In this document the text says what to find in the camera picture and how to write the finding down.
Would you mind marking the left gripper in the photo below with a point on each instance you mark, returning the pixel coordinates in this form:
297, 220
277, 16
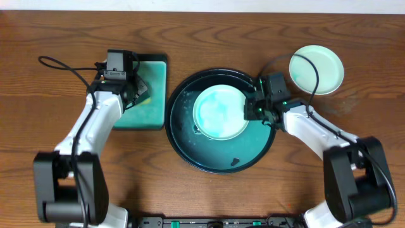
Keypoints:
141, 87

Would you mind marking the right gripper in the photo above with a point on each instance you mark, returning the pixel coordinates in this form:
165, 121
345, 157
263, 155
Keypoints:
249, 114

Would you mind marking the green scrub sponge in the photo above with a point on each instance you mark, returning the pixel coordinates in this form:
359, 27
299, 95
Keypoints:
144, 102

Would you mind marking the mint plate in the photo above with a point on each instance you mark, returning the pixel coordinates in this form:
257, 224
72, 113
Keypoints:
314, 63
218, 112

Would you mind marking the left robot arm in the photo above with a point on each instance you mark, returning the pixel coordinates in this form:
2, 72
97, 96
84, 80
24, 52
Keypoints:
70, 187

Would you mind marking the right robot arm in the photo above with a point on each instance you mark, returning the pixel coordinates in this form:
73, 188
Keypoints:
357, 180

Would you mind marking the rectangular green tray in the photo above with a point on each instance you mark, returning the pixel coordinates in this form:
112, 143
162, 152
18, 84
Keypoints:
153, 69

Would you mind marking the small black debris piece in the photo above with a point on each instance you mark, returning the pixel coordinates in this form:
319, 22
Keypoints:
235, 162

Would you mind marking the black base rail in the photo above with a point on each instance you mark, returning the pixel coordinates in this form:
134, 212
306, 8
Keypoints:
159, 222

